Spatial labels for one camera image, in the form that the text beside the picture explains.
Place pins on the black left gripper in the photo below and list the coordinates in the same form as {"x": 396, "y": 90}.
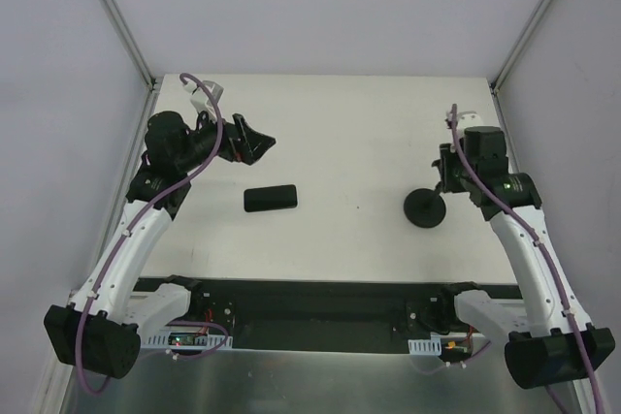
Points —
{"x": 237, "y": 139}

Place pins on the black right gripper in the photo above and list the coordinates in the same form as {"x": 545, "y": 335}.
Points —
{"x": 446, "y": 175}

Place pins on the black round-base phone stand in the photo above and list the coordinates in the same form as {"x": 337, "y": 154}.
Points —
{"x": 424, "y": 207}

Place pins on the black smartphone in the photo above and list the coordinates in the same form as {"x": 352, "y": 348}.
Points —
{"x": 270, "y": 198}

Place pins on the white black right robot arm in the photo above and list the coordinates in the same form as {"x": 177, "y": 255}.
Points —
{"x": 557, "y": 341}

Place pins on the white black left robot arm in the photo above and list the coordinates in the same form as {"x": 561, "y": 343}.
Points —
{"x": 100, "y": 330}

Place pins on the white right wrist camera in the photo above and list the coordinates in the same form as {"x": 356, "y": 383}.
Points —
{"x": 462, "y": 120}

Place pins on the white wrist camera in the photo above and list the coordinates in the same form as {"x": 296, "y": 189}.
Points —
{"x": 200, "y": 100}
{"x": 462, "y": 120}

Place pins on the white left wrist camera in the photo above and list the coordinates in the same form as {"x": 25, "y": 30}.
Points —
{"x": 200, "y": 100}

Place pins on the white right cable duct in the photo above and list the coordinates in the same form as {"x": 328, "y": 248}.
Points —
{"x": 425, "y": 347}

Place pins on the white cable duct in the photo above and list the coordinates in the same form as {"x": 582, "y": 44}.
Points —
{"x": 189, "y": 341}
{"x": 425, "y": 347}

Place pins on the white left cable duct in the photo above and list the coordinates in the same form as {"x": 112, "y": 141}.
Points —
{"x": 189, "y": 341}

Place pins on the aluminium left frame post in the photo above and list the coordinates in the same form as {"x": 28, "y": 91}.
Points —
{"x": 128, "y": 41}

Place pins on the aluminium frame post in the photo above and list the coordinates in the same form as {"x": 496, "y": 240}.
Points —
{"x": 525, "y": 36}
{"x": 128, "y": 41}

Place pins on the aluminium right frame post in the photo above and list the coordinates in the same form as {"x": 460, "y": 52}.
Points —
{"x": 525, "y": 36}

